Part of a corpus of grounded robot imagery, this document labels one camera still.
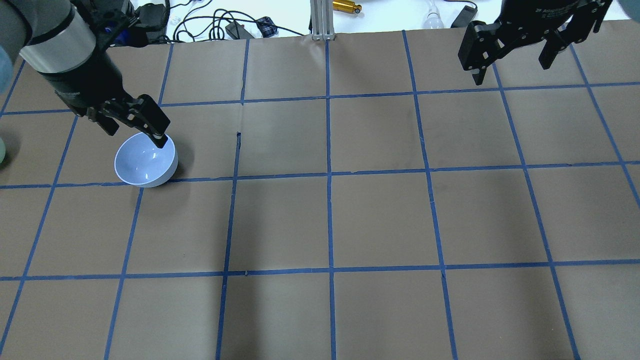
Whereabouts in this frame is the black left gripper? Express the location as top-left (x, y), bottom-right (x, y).
top-left (75, 94), bottom-right (170, 149)

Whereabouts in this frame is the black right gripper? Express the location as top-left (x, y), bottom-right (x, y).
top-left (458, 0), bottom-right (612, 86)

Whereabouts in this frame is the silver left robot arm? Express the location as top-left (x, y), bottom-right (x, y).
top-left (1, 0), bottom-right (170, 148)

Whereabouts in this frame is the light blue bowl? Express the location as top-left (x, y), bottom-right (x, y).
top-left (113, 133), bottom-right (179, 188)

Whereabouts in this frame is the black power adapter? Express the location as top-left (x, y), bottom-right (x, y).
top-left (450, 5), bottom-right (478, 28)

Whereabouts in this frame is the white light bulb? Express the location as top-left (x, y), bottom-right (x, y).
top-left (423, 0), bottom-right (444, 29)

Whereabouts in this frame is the black electronics box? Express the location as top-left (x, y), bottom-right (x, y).
top-left (134, 0), bottom-right (170, 44)

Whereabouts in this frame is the gold cylinder tool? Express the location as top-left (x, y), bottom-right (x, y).
top-left (333, 0), bottom-right (362, 14)

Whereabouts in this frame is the black cable bundle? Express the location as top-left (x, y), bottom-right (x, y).
top-left (172, 0), bottom-right (306, 42)

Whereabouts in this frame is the aluminium frame post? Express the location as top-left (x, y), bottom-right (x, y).
top-left (310, 0), bottom-right (336, 41)

